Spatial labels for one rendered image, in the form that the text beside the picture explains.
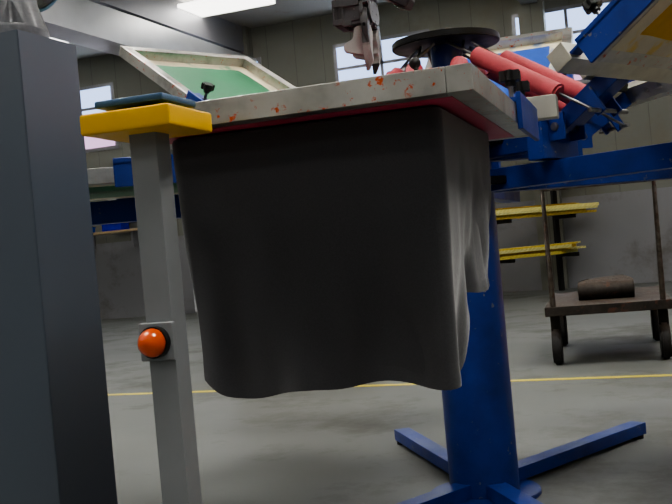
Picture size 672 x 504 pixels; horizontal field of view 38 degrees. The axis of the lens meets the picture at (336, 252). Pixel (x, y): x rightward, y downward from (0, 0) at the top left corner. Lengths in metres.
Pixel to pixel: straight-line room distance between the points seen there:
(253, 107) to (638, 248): 10.72
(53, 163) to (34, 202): 0.10
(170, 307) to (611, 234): 10.91
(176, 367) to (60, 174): 0.72
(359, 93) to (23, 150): 0.72
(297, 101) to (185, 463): 0.54
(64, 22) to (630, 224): 6.75
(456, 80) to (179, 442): 0.62
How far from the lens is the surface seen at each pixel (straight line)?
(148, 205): 1.31
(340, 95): 1.42
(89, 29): 10.06
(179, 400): 1.31
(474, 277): 1.72
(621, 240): 12.05
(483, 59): 2.68
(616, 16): 2.20
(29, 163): 1.86
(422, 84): 1.39
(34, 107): 1.90
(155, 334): 1.27
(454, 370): 1.48
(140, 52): 3.73
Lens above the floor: 0.75
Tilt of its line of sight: level
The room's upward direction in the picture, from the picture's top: 5 degrees counter-clockwise
